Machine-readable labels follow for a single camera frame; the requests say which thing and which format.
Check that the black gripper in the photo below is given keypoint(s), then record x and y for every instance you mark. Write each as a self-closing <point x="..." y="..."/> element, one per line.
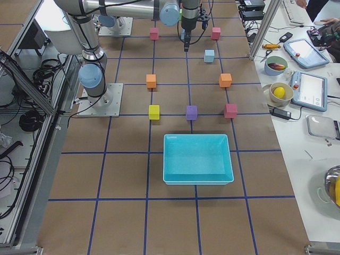
<point x="188" y="22"/>

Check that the light blue block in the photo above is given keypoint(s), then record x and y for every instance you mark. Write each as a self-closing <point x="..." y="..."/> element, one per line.
<point x="209" y="56"/>
<point x="182" y="34"/>

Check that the left far pink block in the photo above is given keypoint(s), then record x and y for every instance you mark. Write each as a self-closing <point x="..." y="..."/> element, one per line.
<point x="216" y="33"/>

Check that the pink block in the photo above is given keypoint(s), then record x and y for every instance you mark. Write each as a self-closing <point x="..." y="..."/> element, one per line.
<point x="154" y="33"/>
<point x="230" y="111"/>
<point x="216" y="33"/>

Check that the left near pink block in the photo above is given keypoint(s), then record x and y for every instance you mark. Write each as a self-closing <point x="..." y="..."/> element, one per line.
<point x="154" y="33"/>

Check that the near orange block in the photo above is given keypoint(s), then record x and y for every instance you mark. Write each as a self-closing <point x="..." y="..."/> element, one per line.
<point x="151" y="81"/>

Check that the orange block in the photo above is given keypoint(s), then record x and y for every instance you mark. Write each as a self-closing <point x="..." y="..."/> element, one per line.
<point x="151" y="81"/>
<point x="225" y="80"/>

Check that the far orange block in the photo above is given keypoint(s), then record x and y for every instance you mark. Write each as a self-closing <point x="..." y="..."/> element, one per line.
<point x="225" y="80"/>

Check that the right purple block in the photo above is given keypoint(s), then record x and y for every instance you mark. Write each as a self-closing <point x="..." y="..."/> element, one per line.
<point x="191" y="112"/>

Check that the yellow block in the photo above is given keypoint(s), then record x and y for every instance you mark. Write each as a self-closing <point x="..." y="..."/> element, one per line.
<point x="154" y="112"/>

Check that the scissors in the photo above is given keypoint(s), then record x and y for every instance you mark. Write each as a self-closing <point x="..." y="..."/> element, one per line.
<point x="268" y="52"/>

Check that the right far pink block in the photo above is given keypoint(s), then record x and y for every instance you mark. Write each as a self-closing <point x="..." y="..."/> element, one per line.
<point x="230" y="111"/>

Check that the blue bowl with fruit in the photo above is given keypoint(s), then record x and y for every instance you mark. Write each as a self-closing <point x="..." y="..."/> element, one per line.
<point x="275" y="65"/>

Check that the beige bowl with lemon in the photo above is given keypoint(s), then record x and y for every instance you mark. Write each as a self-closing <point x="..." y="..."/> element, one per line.
<point x="278" y="94"/>

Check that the white keyboard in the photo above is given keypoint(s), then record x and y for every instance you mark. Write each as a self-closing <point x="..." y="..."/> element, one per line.
<point x="292" y="12"/>

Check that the far teach pendant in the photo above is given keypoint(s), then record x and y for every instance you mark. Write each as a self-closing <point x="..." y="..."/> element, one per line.
<point x="305" y="54"/>

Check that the teach pendant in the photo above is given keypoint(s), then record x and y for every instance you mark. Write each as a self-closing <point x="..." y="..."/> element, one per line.
<point x="305" y="54"/>
<point x="309" y="91"/>

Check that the cyan tray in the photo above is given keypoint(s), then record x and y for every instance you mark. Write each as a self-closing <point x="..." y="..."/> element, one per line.
<point x="197" y="159"/>

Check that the black power adapter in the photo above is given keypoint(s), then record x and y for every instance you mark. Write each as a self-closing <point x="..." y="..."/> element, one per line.
<point x="280" y="113"/>

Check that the near teach pendant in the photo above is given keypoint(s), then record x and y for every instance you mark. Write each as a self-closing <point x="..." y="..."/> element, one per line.
<point x="309" y="91"/>

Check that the steel bowl with banana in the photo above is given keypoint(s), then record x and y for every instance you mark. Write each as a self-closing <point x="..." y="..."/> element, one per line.
<point x="331" y="182"/>

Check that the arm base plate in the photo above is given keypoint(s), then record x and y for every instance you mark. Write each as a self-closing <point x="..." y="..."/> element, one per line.
<point x="126" y="31"/>
<point x="108" y="105"/>

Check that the aluminium frame post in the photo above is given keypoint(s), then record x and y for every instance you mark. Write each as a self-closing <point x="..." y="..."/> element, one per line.
<point x="265" y="24"/>

